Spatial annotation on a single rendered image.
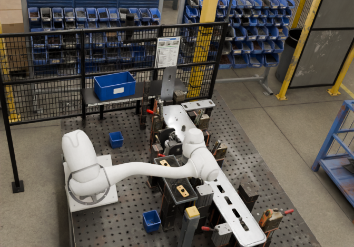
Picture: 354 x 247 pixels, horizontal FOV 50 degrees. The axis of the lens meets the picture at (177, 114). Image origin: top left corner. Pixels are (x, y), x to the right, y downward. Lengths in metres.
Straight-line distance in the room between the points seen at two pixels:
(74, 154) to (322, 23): 3.99
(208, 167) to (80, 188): 0.62
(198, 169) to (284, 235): 1.18
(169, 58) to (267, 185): 1.34
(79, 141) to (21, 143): 2.46
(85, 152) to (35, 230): 1.76
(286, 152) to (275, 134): 0.34
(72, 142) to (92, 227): 0.90
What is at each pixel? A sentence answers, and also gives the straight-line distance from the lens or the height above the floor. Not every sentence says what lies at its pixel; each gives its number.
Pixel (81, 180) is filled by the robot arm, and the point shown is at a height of 1.45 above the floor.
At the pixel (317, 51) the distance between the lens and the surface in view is 5.46.
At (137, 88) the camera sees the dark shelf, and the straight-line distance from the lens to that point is 3.27.
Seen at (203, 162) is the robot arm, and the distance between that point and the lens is 1.86.
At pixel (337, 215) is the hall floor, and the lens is 4.23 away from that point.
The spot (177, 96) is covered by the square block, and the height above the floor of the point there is 1.06.
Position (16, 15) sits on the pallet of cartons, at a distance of 5.21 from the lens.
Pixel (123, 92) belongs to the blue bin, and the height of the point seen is 1.07.
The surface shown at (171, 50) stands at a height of 1.31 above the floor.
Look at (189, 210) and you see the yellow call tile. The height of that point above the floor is 1.16.
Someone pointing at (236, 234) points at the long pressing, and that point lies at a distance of 2.36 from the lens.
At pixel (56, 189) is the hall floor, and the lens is 3.81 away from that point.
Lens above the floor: 2.85
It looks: 37 degrees down
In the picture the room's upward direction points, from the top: 10 degrees clockwise
